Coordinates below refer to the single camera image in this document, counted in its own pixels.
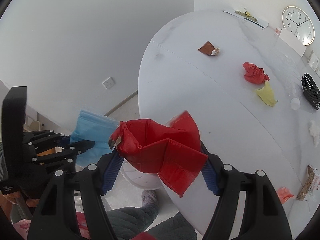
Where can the white gold wall clock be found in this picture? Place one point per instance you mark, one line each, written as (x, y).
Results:
(299, 24)

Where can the left hand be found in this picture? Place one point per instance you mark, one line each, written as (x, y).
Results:
(7, 201)

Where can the blue surgical mask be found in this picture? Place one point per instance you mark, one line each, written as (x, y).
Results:
(97, 128)

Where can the crumpled red paper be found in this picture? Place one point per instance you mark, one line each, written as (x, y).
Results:
(254, 74)

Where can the white crumpled tissue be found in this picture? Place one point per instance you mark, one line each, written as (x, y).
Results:
(314, 131)

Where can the black mesh basket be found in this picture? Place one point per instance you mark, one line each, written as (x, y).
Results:
(311, 91)

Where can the white wall socket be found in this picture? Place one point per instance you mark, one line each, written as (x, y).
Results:
(109, 83)

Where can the white box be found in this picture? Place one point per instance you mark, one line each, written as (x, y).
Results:
(292, 41)

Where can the red wrapper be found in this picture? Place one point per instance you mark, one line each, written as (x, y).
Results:
(171, 151)

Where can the crumpled yellow paper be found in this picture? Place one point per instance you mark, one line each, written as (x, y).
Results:
(266, 94)

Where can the pink paper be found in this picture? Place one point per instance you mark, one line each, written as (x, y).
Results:
(284, 194)

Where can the clear brown snack bag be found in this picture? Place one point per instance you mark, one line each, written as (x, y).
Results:
(311, 186)

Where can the brown snack wrapper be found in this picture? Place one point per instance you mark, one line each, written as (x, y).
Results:
(209, 49)

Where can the grey slipper foot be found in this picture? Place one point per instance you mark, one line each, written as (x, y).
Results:
(149, 197)

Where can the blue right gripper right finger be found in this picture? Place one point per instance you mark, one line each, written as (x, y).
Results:
(210, 171)

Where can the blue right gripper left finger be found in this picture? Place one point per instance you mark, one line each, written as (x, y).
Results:
(113, 163)

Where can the papers with binder clip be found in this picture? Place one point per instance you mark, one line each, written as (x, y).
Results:
(248, 17)

